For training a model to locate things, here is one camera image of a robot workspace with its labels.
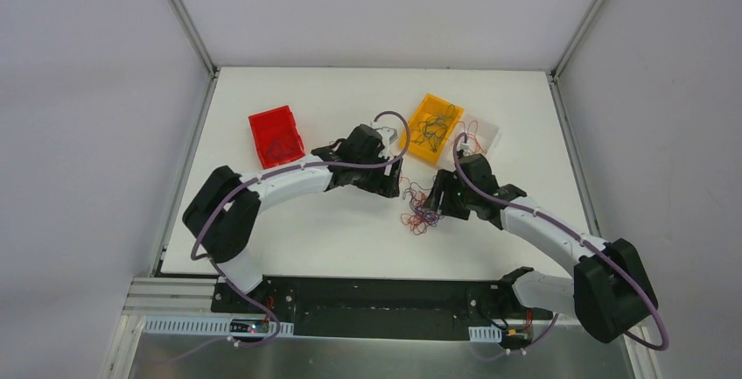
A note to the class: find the aluminium frame rail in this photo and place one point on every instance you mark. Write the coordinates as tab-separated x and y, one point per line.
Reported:
169	296

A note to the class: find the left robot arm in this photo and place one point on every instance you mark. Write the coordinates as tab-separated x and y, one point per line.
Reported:
223	213

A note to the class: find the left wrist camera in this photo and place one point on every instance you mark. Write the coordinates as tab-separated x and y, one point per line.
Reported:
387	134

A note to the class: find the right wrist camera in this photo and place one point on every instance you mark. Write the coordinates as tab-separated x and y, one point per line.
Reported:
462	149

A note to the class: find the right white cable duct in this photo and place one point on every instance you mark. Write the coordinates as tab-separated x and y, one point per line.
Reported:
485	334

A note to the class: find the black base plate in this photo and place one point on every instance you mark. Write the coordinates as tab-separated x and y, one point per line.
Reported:
381	308

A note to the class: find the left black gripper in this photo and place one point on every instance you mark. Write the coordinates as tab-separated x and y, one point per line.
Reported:
392	177

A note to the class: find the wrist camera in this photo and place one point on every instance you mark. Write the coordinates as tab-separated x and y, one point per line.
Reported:
387	134
462	149

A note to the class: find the white plastic bin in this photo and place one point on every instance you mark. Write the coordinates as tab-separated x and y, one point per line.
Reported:
483	136

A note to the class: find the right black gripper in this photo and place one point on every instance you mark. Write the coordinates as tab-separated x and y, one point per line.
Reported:
439	202

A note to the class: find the red plastic bin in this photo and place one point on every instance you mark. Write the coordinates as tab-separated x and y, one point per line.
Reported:
276	137

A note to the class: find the left white cable duct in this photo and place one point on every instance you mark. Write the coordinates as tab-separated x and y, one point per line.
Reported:
216	326

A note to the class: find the orange plastic bin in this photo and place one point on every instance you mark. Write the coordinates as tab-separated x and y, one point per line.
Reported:
430	126

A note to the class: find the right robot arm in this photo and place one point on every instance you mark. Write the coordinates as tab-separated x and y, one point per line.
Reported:
607	287

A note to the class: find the white cable duct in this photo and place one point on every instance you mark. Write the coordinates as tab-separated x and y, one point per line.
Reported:
216	326
485	334

